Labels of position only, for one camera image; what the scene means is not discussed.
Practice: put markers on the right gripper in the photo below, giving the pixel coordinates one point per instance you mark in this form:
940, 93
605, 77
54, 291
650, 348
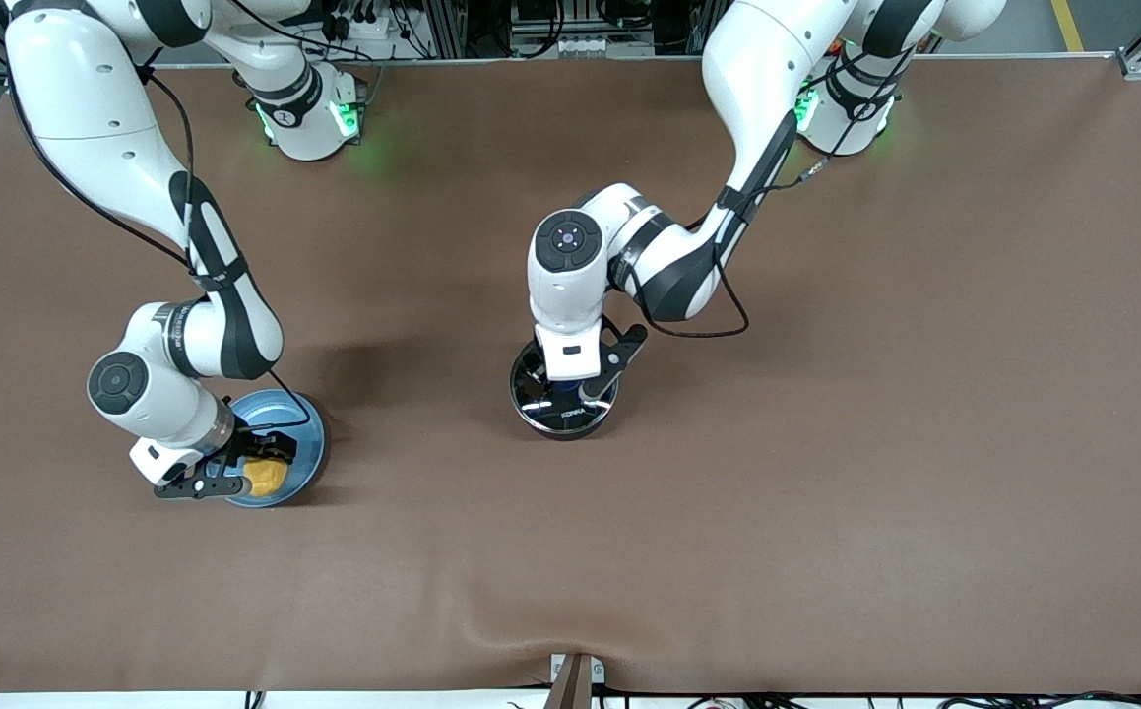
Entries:
248, 444

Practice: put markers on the blue round plate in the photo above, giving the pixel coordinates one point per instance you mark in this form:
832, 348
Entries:
306, 463

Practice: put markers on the brown table mat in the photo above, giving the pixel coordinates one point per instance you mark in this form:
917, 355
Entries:
826, 492

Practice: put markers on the yellow potato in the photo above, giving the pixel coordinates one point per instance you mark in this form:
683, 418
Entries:
268, 479

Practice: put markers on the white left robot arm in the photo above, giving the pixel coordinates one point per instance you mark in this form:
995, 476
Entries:
767, 59

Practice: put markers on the metal table edge bracket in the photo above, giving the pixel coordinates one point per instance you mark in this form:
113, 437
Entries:
575, 684

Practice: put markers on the glass lid with blue knob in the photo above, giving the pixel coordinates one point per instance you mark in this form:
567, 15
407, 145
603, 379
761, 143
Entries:
560, 414

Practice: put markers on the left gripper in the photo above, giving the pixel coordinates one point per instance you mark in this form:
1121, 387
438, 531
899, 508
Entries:
538, 344

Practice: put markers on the grey connector block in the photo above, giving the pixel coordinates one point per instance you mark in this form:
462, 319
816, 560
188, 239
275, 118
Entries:
585, 45

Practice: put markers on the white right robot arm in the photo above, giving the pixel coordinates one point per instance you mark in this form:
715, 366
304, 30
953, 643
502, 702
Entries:
88, 98

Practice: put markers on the white power strip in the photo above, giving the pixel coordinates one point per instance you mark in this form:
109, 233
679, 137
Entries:
365, 24

